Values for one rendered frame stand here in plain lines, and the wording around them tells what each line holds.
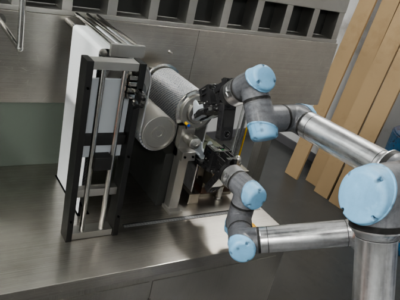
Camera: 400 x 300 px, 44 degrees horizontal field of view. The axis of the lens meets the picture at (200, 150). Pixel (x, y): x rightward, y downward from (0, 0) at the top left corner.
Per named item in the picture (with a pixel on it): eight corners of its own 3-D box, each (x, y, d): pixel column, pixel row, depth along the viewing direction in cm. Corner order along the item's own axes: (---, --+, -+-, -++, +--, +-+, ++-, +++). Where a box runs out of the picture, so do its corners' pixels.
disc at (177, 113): (171, 131, 158) (181, 88, 152) (170, 131, 158) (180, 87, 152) (209, 132, 166) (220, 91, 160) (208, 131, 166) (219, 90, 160)
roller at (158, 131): (139, 151, 155) (145, 116, 150) (110, 118, 173) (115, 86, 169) (172, 149, 161) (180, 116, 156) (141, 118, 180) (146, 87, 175)
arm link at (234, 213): (222, 243, 147) (231, 213, 143) (222, 223, 157) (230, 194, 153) (248, 249, 147) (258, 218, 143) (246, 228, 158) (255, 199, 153)
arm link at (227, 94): (254, 102, 137) (230, 102, 133) (244, 107, 141) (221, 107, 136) (249, 77, 138) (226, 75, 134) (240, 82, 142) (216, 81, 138)
